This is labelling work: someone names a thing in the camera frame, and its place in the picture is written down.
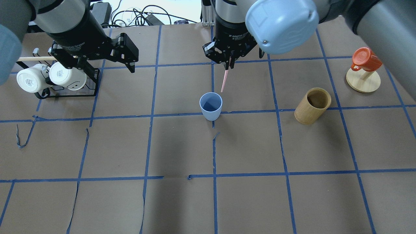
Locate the pink chopstick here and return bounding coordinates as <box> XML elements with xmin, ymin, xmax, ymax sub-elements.
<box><xmin>220</xmin><ymin>64</ymin><xmax>230</xmax><ymax>93</ymax></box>

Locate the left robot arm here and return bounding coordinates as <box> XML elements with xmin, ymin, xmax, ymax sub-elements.
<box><xmin>0</xmin><ymin>0</ymin><xmax>139</xmax><ymax>84</ymax></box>

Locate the black wire mug rack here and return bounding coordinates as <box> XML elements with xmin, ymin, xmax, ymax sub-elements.
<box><xmin>32</xmin><ymin>45</ymin><xmax>100</xmax><ymax>99</ymax></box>

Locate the white mug left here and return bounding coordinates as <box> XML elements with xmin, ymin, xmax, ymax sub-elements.
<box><xmin>16</xmin><ymin>64</ymin><xmax>52</xmax><ymax>93</ymax></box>

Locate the white mug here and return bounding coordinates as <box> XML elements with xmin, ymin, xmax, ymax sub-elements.
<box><xmin>16</xmin><ymin>64</ymin><xmax>52</xmax><ymax>93</ymax></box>
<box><xmin>49</xmin><ymin>62</ymin><xmax>87</xmax><ymax>91</ymax></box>

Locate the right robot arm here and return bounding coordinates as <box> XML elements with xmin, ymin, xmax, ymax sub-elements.
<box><xmin>203</xmin><ymin>0</ymin><xmax>415</xmax><ymax>78</ymax></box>

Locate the round wooden stand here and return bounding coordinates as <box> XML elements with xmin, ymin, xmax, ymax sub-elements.
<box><xmin>346</xmin><ymin>69</ymin><xmax>381</xmax><ymax>93</ymax></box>

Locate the white mug right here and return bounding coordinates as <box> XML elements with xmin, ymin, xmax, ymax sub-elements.
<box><xmin>49</xmin><ymin>62</ymin><xmax>87</xmax><ymax>91</ymax></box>

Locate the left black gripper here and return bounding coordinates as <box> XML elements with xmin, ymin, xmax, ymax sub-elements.
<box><xmin>48</xmin><ymin>13</ymin><xmax>139</xmax><ymax>77</ymax></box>

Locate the black power brick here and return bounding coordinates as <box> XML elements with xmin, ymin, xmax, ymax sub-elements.
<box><xmin>90</xmin><ymin>2</ymin><xmax>112</xmax><ymax>27</ymax></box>

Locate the aluminium frame post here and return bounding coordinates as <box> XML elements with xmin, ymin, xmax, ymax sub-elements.
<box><xmin>201</xmin><ymin>0</ymin><xmax>216</xmax><ymax>27</ymax></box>

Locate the wooden rack rod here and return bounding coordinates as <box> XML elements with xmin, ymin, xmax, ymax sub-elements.
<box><xmin>17</xmin><ymin>56</ymin><xmax>58</xmax><ymax>62</ymax></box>

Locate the bamboo cylindrical holder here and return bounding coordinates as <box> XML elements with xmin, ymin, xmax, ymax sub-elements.
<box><xmin>294</xmin><ymin>87</ymin><xmax>332</xmax><ymax>125</ymax></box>

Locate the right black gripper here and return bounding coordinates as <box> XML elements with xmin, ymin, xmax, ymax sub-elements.
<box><xmin>202</xmin><ymin>18</ymin><xmax>257</xmax><ymax>71</ymax></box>

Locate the light blue plastic cup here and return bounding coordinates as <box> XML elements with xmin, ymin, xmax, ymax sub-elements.
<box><xmin>199</xmin><ymin>92</ymin><xmax>223</xmax><ymax>121</ymax></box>

